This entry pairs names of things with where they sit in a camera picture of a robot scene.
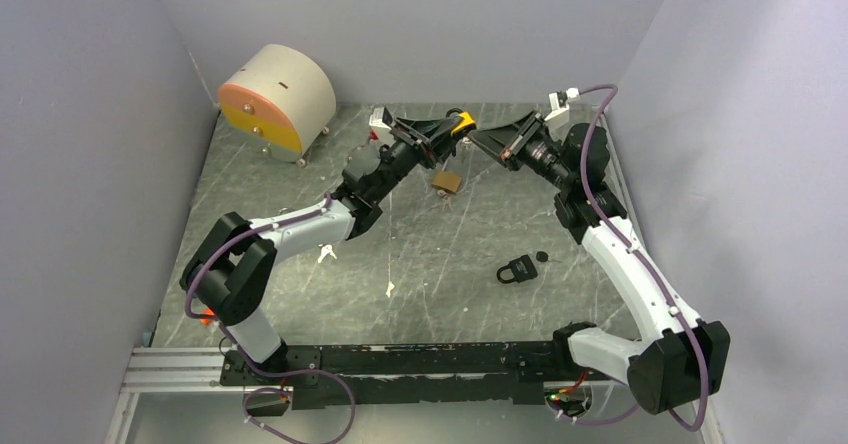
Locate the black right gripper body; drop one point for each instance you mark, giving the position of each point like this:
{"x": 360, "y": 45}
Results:
{"x": 539, "y": 155}

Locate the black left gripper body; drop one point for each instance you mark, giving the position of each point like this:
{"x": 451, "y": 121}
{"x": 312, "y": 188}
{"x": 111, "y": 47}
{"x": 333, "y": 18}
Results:
{"x": 408, "y": 156}

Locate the yellow padlock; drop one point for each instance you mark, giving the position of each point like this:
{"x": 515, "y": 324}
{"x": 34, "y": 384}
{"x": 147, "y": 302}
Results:
{"x": 465, "y": 123}

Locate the large brass padlock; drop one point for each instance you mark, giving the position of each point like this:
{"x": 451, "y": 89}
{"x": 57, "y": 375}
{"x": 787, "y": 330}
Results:
{"x": 446, "y": 182}

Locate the black padlock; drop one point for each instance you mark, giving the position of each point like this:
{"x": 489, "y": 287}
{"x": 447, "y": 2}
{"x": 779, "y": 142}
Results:
{"x": 518, "y": 270}

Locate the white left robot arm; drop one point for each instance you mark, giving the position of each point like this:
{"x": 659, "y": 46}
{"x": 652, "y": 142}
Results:
{"x": 230, "y": 270}

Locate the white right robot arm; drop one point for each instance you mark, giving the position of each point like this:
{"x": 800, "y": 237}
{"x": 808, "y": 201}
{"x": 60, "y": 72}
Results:
{"x": 678, "y": 357}

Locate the round cream drawer cabinet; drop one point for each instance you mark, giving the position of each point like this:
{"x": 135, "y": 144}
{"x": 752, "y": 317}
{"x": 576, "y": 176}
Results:
{"x": 281, "y": 101}

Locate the orange black marker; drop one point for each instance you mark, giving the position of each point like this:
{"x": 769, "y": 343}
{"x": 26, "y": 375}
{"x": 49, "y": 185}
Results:
{"x": 207, "y": 317}

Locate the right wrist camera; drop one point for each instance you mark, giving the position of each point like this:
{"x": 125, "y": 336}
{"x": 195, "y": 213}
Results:
{"x": 560, "y": 108}

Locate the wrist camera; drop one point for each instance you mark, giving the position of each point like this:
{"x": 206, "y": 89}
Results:
{"x": 380, "y": 126}
{"x": 560, "y": 108}

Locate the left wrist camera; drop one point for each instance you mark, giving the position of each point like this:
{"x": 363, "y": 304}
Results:
{"x": 380, "y": 126}

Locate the black base frame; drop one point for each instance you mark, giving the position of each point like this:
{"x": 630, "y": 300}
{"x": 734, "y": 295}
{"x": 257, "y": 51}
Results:
{"x": 521, "y": 372}

